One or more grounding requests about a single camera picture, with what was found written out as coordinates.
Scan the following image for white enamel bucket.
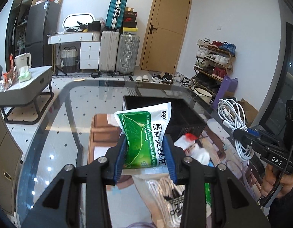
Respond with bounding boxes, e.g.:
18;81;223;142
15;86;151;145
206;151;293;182
193;87;213;104

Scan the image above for right hand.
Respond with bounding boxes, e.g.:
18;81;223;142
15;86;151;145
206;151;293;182
261;164;293;198

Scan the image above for black refrigerator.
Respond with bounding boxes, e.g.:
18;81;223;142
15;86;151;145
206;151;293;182
25;1;60;67

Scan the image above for printed anime table mat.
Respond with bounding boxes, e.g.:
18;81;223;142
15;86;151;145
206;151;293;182
87;112;266;228

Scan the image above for white suitcase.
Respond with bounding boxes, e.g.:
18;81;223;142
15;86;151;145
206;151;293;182
99;31;120;72

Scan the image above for green tissue pack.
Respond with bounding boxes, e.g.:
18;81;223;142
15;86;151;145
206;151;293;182
18;66;32;82

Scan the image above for woven laundry basket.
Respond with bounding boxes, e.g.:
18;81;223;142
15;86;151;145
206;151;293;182
60;46;79;74

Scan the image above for shoe rack with shoes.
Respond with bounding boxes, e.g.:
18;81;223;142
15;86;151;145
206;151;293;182
192;38;236;94

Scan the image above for wooden door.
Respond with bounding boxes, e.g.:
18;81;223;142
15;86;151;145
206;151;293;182
140;0;192;74

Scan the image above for silver suitcase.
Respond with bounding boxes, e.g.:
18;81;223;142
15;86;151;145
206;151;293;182
116;34;140;75

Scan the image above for teal suitcase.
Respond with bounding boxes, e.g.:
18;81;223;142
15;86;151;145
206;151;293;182
106;0;127;31

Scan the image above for green medicine sachet pack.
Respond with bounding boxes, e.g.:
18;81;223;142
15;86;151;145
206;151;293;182
114;102;172;169

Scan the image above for beige adidas socks pack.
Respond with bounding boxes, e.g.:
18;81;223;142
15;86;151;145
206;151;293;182
132;173;185;227

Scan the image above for white electric kettle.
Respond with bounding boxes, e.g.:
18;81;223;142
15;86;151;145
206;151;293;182
15;52;32;74

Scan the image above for grey white coffee table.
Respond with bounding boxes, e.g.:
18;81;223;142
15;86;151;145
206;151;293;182
0;66;54;125

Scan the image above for stacked shoe boxes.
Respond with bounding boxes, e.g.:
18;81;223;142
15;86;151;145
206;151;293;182
123;7;138;34

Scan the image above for red snack bag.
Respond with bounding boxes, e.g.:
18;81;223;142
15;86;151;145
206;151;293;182
3;54;17;89

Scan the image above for white cable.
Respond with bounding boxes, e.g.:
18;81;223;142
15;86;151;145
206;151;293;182
216;98;255;161

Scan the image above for black storage bin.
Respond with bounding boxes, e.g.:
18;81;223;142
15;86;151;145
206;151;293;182
122;95;207;143

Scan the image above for purple paper bag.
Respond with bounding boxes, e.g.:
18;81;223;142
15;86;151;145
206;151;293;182
212;75;238;110

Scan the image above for oval desk mirror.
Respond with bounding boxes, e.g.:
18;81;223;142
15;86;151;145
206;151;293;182
62;12;95;30

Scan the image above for white desk with drawers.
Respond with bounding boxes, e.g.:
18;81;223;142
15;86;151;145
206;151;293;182
48;31;101;72

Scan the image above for red white packet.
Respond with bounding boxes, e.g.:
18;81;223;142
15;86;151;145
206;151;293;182
174;133;210;166

